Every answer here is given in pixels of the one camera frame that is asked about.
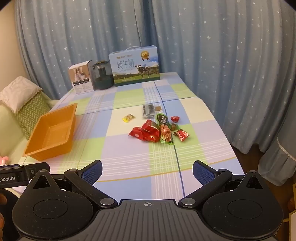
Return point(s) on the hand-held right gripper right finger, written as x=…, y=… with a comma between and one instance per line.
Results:
x=203, y=173

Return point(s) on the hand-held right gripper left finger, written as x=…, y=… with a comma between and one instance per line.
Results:
x=92, y=172

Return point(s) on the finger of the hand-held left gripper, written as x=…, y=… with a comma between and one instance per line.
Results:
x=39, y=167

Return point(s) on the orange plastic tray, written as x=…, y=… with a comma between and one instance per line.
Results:
x=53, y=132

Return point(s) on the red white-label snack packet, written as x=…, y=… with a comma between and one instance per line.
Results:
x=181, y=135

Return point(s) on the green-wrapped brown candy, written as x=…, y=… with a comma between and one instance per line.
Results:
x=175, y=127

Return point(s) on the long green snack packet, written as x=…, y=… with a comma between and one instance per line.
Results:
x=164, y=132

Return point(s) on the small red candy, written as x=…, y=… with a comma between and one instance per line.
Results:
x=175, y=119

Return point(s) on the yellow candy packet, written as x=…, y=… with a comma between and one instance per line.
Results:
x=128, y=118

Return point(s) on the small brown snack packet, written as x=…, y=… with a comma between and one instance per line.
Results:
x=158, y=108

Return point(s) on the grey striped snack packet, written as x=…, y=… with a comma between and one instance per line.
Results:
x=148, y=111

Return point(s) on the person's left hand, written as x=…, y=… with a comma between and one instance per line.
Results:
x=2, y=199

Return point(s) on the white bunny plush toy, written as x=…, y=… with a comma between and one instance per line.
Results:
x=3, y=160

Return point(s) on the checked tablecloth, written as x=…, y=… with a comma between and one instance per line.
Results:
x=129, y=160

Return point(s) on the green zigzag cushion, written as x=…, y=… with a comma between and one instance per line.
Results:
x=32, y=111

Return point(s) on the blue lace-trimmed cloth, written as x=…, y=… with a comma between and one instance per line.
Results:
x=279, y=162

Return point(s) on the white cushion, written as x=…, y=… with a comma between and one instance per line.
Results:
x=18, y=90

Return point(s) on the white product box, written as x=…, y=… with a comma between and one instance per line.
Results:
x=81, y=78

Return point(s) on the dark glass jar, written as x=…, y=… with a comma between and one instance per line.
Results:
x=101, y=76

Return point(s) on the blue milk carton box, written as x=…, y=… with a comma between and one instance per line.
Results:
x=134, y=67

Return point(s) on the blue star curtain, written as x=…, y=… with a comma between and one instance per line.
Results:
x=208, y=58

